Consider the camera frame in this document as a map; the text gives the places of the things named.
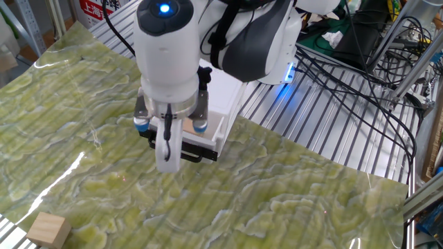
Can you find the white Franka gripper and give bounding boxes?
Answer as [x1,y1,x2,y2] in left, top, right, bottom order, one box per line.
[154,116,185,174]

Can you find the small wooden block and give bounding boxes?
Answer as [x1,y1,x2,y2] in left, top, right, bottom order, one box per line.
[181,118,210,138]

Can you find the white plastic drawer cabinet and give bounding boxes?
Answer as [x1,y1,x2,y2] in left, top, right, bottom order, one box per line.
[197,57,249,157]

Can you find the green marble pattern mat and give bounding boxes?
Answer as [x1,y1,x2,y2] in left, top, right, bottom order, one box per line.
[0,20,410,249]

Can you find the large wooden cube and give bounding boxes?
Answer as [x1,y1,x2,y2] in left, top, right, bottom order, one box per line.
[26,211,73,249]

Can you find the red and white sign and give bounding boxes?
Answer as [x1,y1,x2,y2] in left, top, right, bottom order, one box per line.
[73,0,123,29]

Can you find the green cloth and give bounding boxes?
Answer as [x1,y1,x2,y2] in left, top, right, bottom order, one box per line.
[296,13,350,58]

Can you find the pale metal pole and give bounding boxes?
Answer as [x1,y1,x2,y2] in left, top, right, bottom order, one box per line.
[46,0,67,41]

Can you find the crumpled white tissue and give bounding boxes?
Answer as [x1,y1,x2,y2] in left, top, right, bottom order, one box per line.
[320,30,345,50]

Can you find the grey perforated shelf upright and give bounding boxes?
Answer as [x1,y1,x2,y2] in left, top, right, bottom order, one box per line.
[12,0,48,57]

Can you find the white plastic bag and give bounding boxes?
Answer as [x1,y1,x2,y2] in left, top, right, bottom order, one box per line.
[0,13,21,73]

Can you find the black controller box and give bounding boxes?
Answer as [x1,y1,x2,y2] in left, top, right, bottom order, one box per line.
[332,12,390,69]

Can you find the yellow packet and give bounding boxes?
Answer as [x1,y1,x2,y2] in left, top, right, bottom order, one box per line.
[386,0,405,22]

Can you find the brown wicker panel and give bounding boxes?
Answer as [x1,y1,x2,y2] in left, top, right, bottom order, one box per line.
[424,103,443,183]

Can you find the blue plastic item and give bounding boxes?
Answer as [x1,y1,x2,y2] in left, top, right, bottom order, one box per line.
[416,202,443,237]

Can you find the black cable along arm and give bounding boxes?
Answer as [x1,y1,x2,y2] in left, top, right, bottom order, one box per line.
[101,0,214,163]

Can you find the silver camera with blue ends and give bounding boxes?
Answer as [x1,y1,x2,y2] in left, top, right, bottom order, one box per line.
[133,86,210,134]

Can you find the black cables across table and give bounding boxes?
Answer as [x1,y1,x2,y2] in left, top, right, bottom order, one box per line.
[293,44,422,184]

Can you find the slanted aluminium frame post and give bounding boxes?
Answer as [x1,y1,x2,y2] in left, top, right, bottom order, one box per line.
[389,34,443,104]
[365,0,428,72]

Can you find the aluminium frame rail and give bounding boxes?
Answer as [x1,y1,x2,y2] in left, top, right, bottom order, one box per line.
[402,172,443,222]

